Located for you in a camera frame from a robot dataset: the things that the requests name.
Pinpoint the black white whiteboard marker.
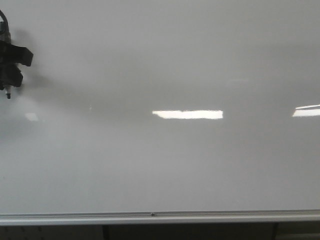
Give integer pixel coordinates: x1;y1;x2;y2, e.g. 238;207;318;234
0;11;12;99

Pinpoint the dark cabinet below whiteboard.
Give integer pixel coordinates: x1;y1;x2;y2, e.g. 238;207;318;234
0;221;320;240

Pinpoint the aluminium whiteboard tray rail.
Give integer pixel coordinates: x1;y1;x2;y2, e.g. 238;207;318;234
0;209;320;227

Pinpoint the white whiteboard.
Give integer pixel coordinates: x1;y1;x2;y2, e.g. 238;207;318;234
0;0;320;215

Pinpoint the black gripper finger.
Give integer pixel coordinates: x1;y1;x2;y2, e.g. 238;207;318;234
0;41;34;67
0;63;23;90

